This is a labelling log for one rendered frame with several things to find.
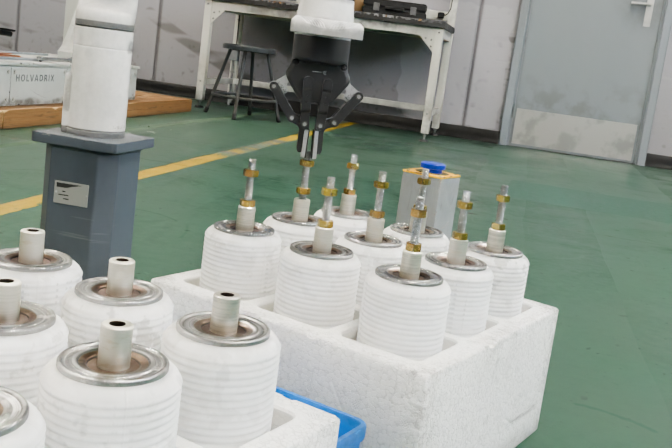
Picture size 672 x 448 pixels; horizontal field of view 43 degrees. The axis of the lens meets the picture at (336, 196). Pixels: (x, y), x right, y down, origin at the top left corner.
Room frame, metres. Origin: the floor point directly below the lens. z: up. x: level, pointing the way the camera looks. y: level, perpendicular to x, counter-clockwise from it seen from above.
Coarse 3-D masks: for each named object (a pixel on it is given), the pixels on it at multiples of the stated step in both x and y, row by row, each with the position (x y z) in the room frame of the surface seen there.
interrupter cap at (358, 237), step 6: (348, 234) 1.08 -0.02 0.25; (354, 234) 1.09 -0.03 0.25; (360, 234) 1.10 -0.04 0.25; (384, 234) 1.11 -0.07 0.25; (348, 240) 1.06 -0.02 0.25; (354, 240) 1.05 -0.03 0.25; (360, 240) 1.06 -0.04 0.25; (384, 240) 1.09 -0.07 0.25; (390, 240) 1.08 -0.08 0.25; (396, 240) 1.09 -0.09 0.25; (372, 246) 1.04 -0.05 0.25; (378, 246) 1.04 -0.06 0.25; (384, 246) 1.04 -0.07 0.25; (390, 246) 1.05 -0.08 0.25; (396, 246) 1.05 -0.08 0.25
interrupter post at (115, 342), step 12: (108, 324) 0.55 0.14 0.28; (120, 324) 0.56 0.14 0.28; (132, 324) 0.56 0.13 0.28; (108, 336) 0.55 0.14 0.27; (120, 336) 0.55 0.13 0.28; (132, 336) 0.56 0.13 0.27; (108, 348) 0.55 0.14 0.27; (120, 348) 0.55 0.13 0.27; (108, 360) 0.55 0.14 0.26; (120, 360) 0.55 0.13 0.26
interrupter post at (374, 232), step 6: (372, 222) 1.07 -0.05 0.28; (378, 222) 1.07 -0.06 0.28; (384, 222) 1.08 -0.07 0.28; (366, 228) 1.08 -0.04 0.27; (372, 228) 1.07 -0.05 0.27; (378, 228) 1.07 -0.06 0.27; (366, 234) 1.07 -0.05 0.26; (372, 234) 1.07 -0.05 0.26; (378, 234) 1.07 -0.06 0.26; (366, 240) 1.07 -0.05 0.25; (372, 240) 1.07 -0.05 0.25; (378, 240) 1.07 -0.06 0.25
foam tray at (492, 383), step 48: (192, 288) 1.00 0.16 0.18; (288, 336) 0.90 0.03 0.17; (336, 336) 0.89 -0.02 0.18; (480, 336) 0.96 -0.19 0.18; (528, 336) 1.05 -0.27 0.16; (288, 384) 0.90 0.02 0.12; (336, 384) 0.87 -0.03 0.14; (384, 384) 0.84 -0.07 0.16; (432, 384) 0.82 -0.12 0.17; (480, 384) 0.93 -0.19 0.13; (528, 384) 1.07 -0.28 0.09; (384, 432) 0.83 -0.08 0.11; (432, 432) 0.84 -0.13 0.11; (480, 432) 0.95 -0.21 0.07; (528, 432) 1.11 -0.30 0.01
